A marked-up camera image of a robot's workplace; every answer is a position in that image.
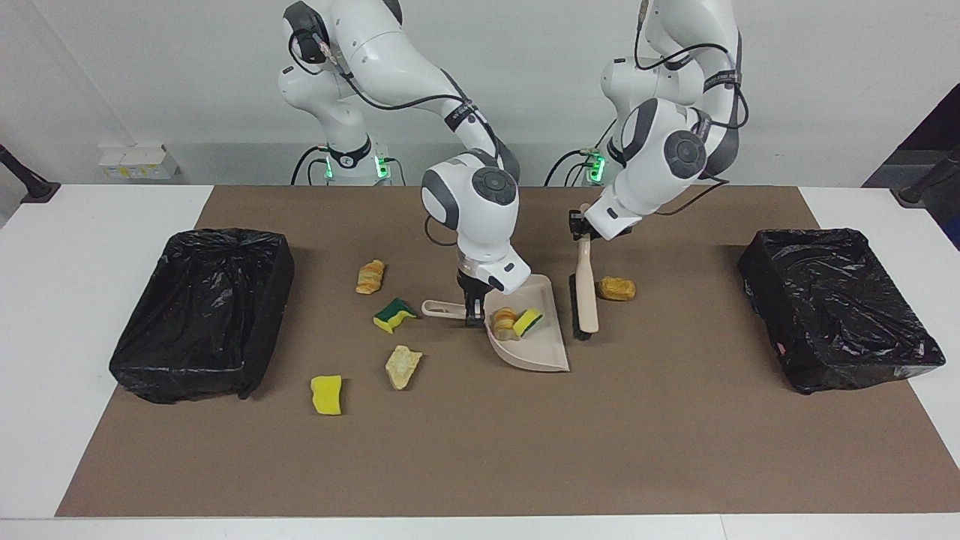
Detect pale croissant piece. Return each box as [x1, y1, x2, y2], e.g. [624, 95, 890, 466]
[490, 307, 521, 342]

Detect beige brush black bristles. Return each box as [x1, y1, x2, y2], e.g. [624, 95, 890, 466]
[568, 236, 601, 342]

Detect beige plastic dustpan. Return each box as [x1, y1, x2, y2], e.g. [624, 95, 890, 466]
[421, 274, 571, 373]

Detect beige bread chunk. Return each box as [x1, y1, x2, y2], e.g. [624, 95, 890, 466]
[385, 345, 423, 391]

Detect striped orange croissant piece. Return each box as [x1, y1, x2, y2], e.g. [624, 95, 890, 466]
[355, 259, 386, 296]

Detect plain yellow sponge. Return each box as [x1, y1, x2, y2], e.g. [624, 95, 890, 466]
[310, 375, 344, 416]

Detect black lined trash bin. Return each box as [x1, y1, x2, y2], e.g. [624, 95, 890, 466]
[109, 228, 296, 404]
[737, 228, 947, 395]

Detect brown table mat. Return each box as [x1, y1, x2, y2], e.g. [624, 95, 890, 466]
[56, 185, 960, 518]

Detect black base cable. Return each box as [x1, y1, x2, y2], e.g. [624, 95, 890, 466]
[544, 148, 595, 187]
[291, 145, 331, 186]

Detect white wall socket box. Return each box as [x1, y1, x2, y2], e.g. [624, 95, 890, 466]
[99, 144, 181, 181]

